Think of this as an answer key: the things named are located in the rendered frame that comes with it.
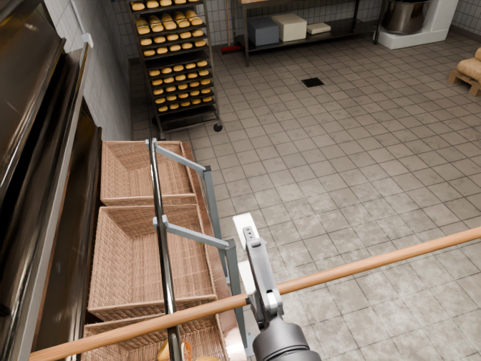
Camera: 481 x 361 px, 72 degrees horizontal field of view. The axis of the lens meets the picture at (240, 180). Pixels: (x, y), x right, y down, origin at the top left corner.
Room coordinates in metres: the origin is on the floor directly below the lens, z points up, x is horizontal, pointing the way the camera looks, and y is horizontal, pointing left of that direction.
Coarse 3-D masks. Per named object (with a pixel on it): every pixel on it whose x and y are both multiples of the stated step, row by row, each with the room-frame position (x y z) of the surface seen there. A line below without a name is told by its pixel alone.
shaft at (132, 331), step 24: (432, 240) 0.55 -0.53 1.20; (456, 240) 0.54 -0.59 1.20; (360, 264) 0.49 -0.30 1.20; (384, 264) 0.49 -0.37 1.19; (288, 288) 0.44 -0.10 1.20; (192, 312) 0.39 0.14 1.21; (216, 312) 0.39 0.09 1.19; (96, 336) 0.35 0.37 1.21; (120, 336) 0.35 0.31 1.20; (48, 360) 0.31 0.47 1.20
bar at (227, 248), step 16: (176, 160) 1.22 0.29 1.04; (208, 176) 1.24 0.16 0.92; (160, 192) 0.88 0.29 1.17; (208, 192) 1.23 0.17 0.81; (160, 208) 0.79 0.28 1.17; (160, 224) 0.72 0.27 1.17; (160, 240) 0.65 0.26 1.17; (208, 240) 0.76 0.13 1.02; (160, 256) 0.59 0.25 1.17; (224, 256) 1.24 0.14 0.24; (224, 272) 1.24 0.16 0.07; (240, 320) 0.77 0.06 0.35; (176, 336) 0.35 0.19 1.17; (176, 352) 0.31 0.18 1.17
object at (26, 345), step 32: (64, 64) 1.57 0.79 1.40; (64, 96) 1.22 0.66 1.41; (32, 128) 1.02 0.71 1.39; (32, 160) 0.81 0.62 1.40; (64, 160) 0.78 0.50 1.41; (32, 192) 0.66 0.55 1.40; (0, 224) 0.56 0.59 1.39; (32, 224) 0.54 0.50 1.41; (0, 256) 0.46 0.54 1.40; (0, 288) 0.38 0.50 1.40; (0, 320) 0.30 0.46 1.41; (32, 320) 0.30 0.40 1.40; (0, 352) 0.25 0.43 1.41
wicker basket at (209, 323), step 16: (112, 320) 0.58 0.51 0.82; (128, 320) 0.58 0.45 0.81; (144, 320) 0.59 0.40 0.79; (208, 320) 0.64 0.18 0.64; (144, 336) 0.59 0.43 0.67; (160, 336) 0.60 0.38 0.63; (192, 336) 0.61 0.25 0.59; (208, 336) 0.60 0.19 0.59; (96, 352) 0.49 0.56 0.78; (112, 352) 0.53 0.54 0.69; (128, 352) 0.56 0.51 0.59; (144, 352) 0.56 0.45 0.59; (192, 352) 0.54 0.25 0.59; (224, 352) 0.48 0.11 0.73
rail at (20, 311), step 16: (80, 64) 1.45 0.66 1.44; (80, 80) 1.31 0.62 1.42; (64, 128) 0.92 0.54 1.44; (64, 144) 0.84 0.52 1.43; (48, 192) 0.62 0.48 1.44; (48, 208) 0.56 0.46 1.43; (32, 240) 0.47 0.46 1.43; (32, 256) 0.42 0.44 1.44; (32, 272) 0.39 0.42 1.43; (32, 288) 0.36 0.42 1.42; (16, 304) 0.32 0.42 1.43; (16, 320) 0.29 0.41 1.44; (16, 336) 0.26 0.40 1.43; (16, 352) 0.24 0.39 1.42
